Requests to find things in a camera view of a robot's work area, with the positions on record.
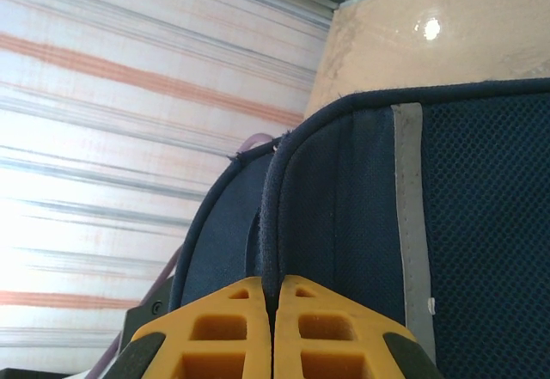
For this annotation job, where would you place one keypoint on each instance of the navy blue backpack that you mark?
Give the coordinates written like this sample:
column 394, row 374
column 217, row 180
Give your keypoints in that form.
column 344, row 203

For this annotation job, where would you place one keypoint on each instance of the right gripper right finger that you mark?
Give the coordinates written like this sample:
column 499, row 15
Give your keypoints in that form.
column 326, row 336

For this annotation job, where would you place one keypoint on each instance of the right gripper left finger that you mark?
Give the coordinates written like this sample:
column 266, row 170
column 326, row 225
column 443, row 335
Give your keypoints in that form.
column 215, row 331

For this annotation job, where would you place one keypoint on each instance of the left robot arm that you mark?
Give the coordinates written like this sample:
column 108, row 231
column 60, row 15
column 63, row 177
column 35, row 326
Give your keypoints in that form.
column 146, row 314

